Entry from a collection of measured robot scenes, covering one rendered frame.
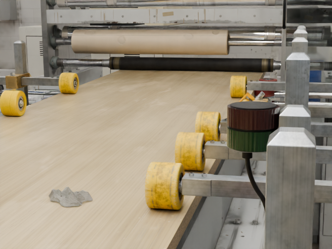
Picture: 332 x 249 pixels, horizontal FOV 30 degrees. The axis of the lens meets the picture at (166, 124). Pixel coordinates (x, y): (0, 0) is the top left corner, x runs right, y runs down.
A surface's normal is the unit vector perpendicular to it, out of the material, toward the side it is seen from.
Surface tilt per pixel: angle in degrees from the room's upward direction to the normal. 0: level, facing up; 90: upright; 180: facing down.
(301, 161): 90
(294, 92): 90
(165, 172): 42
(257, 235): 0
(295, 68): 90
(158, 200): 109
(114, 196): 0
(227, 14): 90
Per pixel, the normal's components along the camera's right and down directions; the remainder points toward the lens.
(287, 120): -0.21, 0.19
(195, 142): -0.16, -0.55
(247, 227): -0.01, -0.98
